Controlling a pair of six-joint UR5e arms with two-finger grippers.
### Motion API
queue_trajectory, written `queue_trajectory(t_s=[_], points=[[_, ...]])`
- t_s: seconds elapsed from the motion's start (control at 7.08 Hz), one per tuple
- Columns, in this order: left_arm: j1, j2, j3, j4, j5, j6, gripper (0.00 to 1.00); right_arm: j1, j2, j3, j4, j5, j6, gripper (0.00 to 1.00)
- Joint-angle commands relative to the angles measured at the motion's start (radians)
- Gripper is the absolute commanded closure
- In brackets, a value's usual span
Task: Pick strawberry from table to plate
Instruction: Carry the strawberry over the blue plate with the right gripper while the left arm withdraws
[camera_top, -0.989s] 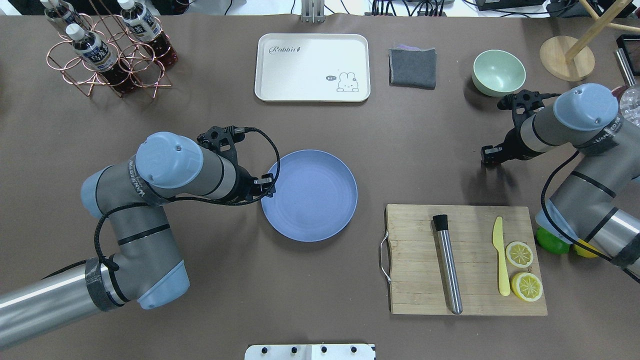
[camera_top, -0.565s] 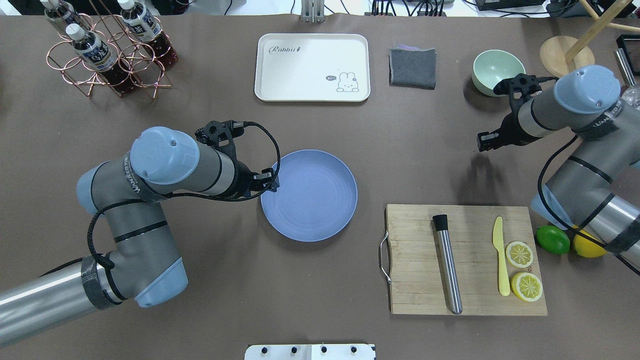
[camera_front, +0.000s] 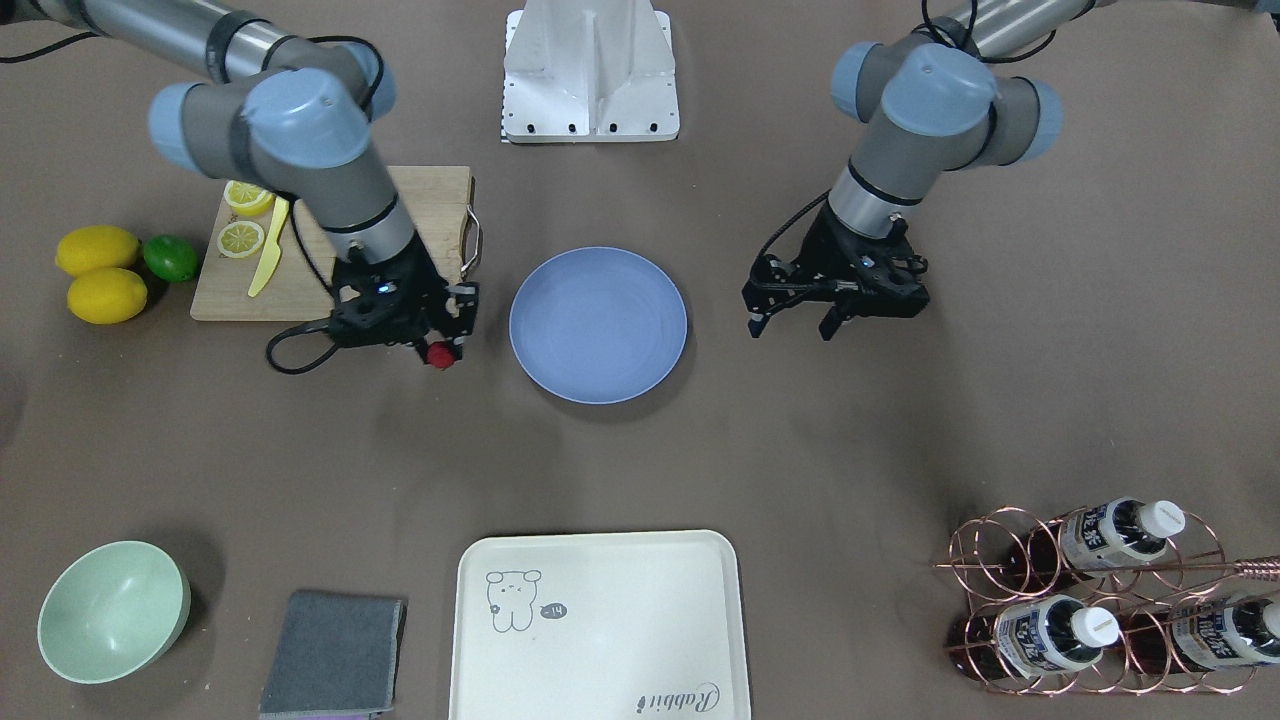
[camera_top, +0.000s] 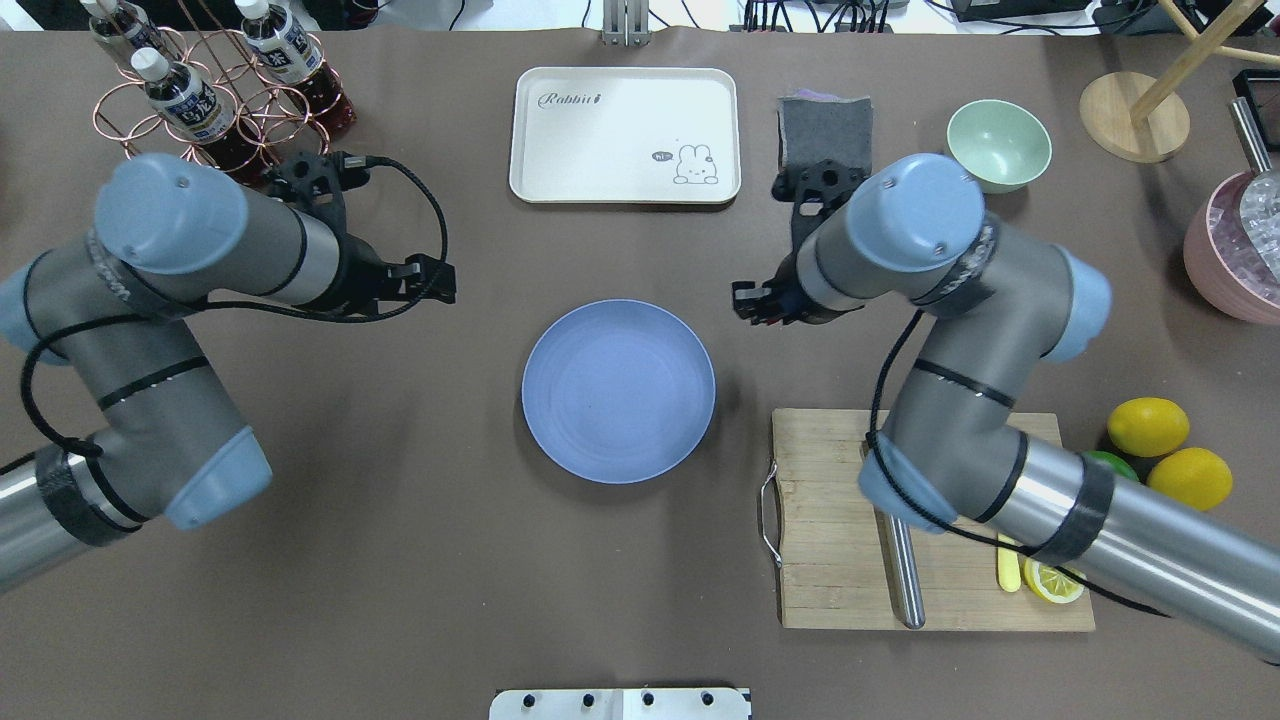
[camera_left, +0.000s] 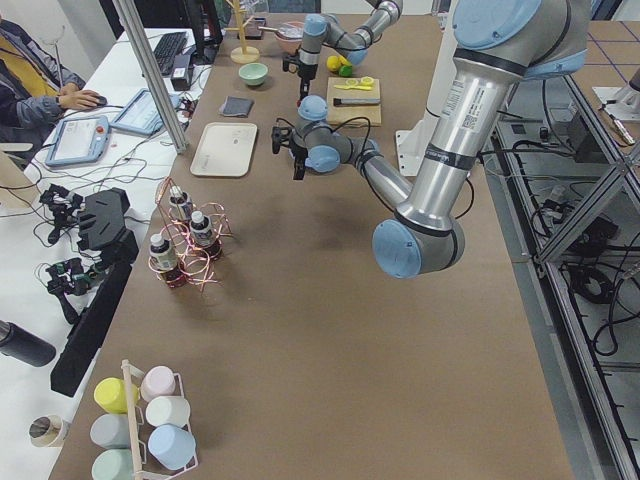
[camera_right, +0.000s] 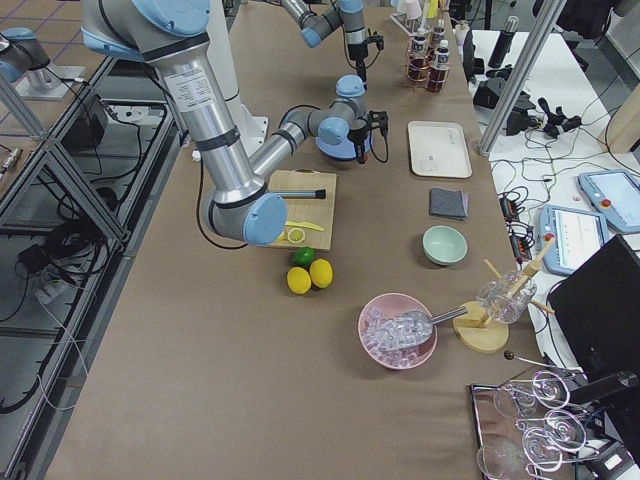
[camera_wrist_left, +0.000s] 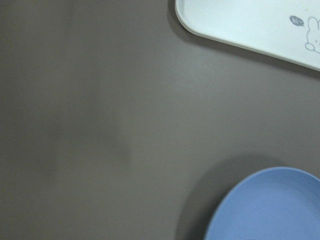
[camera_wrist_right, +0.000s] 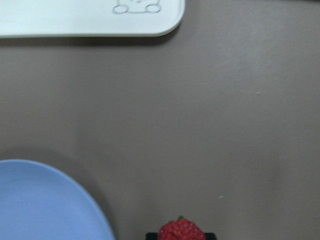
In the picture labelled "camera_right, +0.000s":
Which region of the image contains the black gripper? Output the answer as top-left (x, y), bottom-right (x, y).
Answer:
top-left (348, 124), bottom-right (371, 164)
top-left (348, 43), bottom-right (368, 89)

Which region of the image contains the green lime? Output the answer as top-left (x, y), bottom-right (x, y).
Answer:
top-left (292, 247), bottom-right (316, 268)

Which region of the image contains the teach pendant tablet far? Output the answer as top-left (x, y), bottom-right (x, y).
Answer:
top-left (578, 170), bottom-right (640, 234)

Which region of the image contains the pink bowl with ice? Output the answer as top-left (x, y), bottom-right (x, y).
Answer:
top-left (357, 293), bottom-right (438, 370)

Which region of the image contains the cream rabbit tray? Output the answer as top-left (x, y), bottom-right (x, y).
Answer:
top-left (407, 120), bottom-right (472, 179)

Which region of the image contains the metal ice scoop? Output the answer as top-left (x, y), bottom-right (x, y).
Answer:
top-left (388, 306), bottom-right (468, 350)

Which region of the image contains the dark drink bottle middle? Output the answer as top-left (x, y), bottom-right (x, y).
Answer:
top-left (409, 28), bottom-right (429, 68)

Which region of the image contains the dark drink bottle far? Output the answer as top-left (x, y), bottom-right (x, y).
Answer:
top-left (430, 18), bottom-right (445, 49)

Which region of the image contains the teach pendant tablet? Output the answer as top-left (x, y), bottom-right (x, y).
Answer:
top-left (578, 170), bottom-right (640, 234)
top-left (538, 205), bottom-right (609, 276)

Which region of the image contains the steel muddler black tip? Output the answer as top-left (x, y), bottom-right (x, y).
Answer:
top-left (275, 189), bottom-right (327, 200)

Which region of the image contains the black thermos bottle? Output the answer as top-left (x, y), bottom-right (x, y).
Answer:
top-left (488, 15), bottom-right (519, 69)

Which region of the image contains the black device stand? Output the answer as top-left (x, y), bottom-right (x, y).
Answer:
top-left (461, 31), bottom-right (539, 136)

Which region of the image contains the yellow lemon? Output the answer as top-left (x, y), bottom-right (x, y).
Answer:
top-left (309, 259), bottom-right (334, 289)
top-left (286, 266), bottom-right (312, 295)

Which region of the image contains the dark drink bottle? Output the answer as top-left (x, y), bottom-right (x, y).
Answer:
top-left (430, 18), bottom-right (445, 49)
top-left (409, 28), bottom-right (429, 68)
top-left (430, 39), bottom-right (449, 87)

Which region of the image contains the teach pendant tablet near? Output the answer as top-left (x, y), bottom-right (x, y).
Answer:
top-left (538, 205), bottom-right (609, 276)

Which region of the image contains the yellow plastic knife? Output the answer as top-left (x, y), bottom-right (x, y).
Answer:
top-left (285, 221), bottom-right (325, 232)

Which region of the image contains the black laptop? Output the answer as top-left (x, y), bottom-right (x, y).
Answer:
top-left (546, 233), bottom-right (640, 386)

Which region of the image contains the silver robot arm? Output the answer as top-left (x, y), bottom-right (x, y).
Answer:
top-left (81, 1), bottom-right (371, 246)
top-left (268, 0), bottom-right (370, 88)

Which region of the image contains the wooden cutting board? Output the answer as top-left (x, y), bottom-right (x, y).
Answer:
top-left (269, 170), bottom-right (337, 251)

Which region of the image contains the wine glass rack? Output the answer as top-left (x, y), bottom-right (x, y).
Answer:
top-left (467, 367), bottom-right (640, 480)

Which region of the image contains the mint green bowl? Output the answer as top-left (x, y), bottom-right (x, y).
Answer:
top-left (422, 225), bottom-right (468, 266)

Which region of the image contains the dark drink bottle near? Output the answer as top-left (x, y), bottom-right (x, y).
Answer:
top-left (430, 39), bottom-right (449, 87)

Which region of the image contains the glass mug on stand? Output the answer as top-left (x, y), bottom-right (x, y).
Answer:
top-left (476, 270), bottom-right (537, 324)

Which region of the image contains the blue round plate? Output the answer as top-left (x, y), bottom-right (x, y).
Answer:
top-left (315, 137), bottom-right (367, 163)

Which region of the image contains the copper wire bottle rack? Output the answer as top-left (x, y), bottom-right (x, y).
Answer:
top-left (405, 40), bottom-right (450, 93)

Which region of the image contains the pink cup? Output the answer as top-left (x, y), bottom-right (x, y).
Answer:
top-left (404, 0), bottom-right (422, 20)

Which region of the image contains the grey folded cloth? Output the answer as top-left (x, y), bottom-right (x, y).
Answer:
top-left (429, 187), bottom-right (469, 221)

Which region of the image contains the wooden mug tree stand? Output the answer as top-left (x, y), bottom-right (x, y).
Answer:
top-left (453, 238), bottom-right (555, 353)

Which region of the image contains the aluminium frame post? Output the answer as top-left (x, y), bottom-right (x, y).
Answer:
top-left (477, 0), bottom-right (566, 157)

